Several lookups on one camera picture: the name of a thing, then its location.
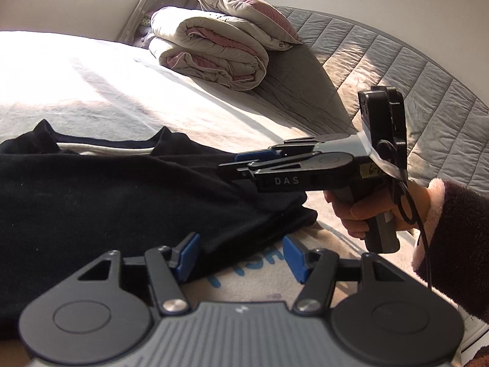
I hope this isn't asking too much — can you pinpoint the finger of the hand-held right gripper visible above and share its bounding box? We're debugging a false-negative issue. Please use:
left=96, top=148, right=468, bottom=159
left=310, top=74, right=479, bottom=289
left=234, top=137, right=325, bottom=163
left=218, top=152, right=322, bottom=182

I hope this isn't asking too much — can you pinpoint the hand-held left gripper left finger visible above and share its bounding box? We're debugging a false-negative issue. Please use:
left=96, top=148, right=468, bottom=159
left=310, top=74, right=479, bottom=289
left=74, top=232, right=201, bottom=316

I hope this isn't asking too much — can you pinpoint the purple floral cloth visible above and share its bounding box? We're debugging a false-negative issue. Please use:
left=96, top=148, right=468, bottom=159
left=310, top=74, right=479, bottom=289
left=135, top=13, right=153, bottom=48

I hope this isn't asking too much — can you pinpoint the beige sweatshirt with black sleeves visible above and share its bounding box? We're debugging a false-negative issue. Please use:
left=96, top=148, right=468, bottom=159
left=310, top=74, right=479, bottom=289
left=0, top=119, right=417, bottom=314

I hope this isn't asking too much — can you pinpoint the grey quilted headboard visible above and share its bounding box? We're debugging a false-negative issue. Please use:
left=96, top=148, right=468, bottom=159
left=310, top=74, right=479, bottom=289
left=252, top=6, right=489, bottom=199

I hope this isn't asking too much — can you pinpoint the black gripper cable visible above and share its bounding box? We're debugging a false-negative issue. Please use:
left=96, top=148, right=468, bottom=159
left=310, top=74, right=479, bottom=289
left=376, top=139, right=434, bottom=291

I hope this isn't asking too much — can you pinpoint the person's right hand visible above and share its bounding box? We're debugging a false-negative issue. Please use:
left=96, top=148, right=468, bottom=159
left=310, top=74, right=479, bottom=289
left=325, top=181, right=432, bottom=239

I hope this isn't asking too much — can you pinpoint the beige and mauve pillow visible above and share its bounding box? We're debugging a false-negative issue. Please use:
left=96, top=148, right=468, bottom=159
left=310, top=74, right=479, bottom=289
left=189, top=0, right=302, bottom=51

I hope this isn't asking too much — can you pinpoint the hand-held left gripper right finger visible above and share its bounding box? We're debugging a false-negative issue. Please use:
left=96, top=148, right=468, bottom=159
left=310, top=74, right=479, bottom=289
left=283, top=234, right=411, bottom=317

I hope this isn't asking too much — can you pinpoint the grey bed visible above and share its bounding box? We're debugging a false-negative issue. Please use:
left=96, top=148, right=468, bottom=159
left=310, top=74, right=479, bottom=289
left=0, top=31, right=432, bottom=314

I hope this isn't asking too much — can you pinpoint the folded beige quilt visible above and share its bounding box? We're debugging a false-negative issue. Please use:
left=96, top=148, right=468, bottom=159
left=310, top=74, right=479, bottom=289
left=148, top=6, right=270, bottom=91

